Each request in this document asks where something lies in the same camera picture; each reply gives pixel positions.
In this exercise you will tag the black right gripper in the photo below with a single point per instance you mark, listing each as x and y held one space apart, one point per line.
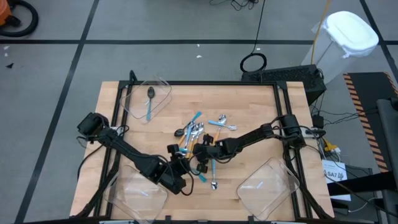
208 152

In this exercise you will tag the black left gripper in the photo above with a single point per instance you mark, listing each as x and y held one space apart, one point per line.
180 168

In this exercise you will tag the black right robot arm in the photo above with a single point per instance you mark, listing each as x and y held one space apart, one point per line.
248 138

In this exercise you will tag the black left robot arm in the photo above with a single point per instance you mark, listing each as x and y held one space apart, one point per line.
130 155

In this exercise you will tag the black table clamp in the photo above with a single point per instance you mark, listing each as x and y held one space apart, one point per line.
250 219
168 219

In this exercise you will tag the clear plastic tray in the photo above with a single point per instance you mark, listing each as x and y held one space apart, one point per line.
267 193
163 93
130 199

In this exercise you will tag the white aluminium bar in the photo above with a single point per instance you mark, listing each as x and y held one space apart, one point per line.
116 222
281 222

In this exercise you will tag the black computer case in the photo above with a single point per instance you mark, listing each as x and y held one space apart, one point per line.
286 76

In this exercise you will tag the black power adapter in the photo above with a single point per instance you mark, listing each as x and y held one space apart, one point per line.
317 121

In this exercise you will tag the white paper label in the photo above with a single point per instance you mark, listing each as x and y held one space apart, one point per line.
332 169

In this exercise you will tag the black metal beam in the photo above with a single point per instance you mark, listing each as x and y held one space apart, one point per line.
363 186

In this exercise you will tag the black hazard-striped mat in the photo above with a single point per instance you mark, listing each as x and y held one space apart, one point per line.
370 93

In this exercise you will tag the dark grey cart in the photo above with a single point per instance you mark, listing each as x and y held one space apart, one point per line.
390 130

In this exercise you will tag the clear bin with white lid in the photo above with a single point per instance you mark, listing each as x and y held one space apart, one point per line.
351 31

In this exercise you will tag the black floor scrap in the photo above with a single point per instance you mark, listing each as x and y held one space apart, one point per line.
10 65

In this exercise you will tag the orange vacuum cleaner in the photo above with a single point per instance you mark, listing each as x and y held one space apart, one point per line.
3 14

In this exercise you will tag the black aluminium table frame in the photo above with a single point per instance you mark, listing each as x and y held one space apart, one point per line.
217 83

